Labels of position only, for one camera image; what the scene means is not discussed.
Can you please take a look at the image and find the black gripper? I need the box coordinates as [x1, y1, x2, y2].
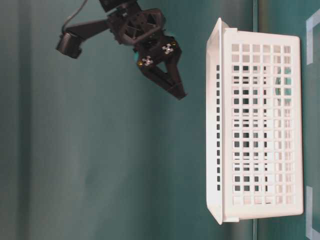
[100, 0, 187, 99]

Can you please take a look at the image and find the white perforated plastic basket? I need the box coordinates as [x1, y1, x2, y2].
[205, 18, 304, 224]

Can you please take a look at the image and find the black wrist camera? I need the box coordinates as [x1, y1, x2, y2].
[56, 19, 109, 59]

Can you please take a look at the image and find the grey camera cable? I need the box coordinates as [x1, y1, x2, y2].
[61, 0, 89, 33]

